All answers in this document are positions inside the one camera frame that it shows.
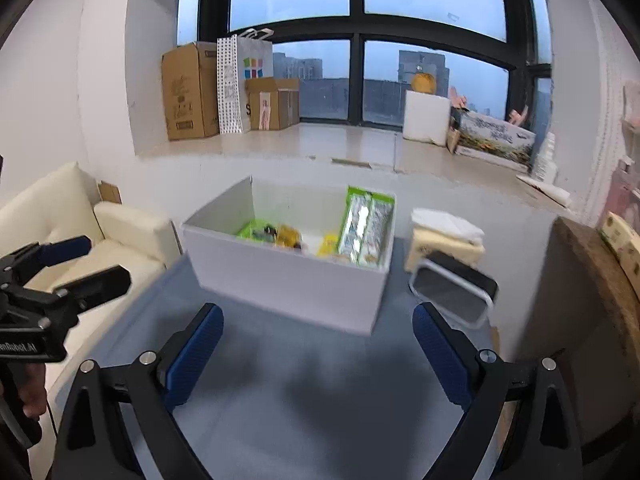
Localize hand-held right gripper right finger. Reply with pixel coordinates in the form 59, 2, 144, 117
411, 301, 585, 480

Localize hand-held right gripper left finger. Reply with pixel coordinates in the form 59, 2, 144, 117
51, 302, 225, 480

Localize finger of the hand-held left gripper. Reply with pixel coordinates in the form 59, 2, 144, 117
51, 266, 132, 314
0, 235, 94, 287

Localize white storage box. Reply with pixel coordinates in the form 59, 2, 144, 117
181, 176, 397, 337

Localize olive green snack bag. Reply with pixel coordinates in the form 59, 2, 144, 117
236, 219, 267, 241

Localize long green snack packet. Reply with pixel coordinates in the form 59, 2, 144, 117
337, 186, 396, 267

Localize yellow jelly cup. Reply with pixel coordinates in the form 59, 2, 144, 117
275, 225, 304, 251

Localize person's left hand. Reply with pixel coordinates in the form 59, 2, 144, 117
15, 360, 49, 422

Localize cream sofa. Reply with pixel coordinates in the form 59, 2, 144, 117
0, 161, 183, 361

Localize black and white bin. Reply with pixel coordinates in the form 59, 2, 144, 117
409, 251, 499, 330

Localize cream tissue pack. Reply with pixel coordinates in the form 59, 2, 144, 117
405, 225, 486, 272

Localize white napkin stack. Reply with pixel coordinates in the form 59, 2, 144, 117
411, 208, 485, 246

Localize wooden shelf board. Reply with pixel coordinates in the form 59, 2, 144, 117
550, 216, 640, 461

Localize rolled white paper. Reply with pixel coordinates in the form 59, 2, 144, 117
515, 174, 573, 208

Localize large cardboard box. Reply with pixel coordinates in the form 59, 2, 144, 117
161, 41, 221, 141

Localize beige tissue pack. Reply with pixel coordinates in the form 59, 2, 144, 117
617, 230, 640, 288

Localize green tissue pack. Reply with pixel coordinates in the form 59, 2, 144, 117
600, 211, 628, 250

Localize white bottles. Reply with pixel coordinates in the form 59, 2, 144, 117
532, 132, 558, 186

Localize landscape printed box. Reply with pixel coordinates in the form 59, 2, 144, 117
447, 107, 537, 171

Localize dotted white paper bag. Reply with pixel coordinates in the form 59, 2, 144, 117
216, 29, 275, 135

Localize white foam box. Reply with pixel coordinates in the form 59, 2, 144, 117
403, 90, 451, 146

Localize small open cardboard box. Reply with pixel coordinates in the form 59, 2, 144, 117
244, 77, 301, 131

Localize pink wall hanging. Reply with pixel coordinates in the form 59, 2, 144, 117
607, 85, 640, 221

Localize black window frame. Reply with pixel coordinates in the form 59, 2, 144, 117
177, 0, 553, 128

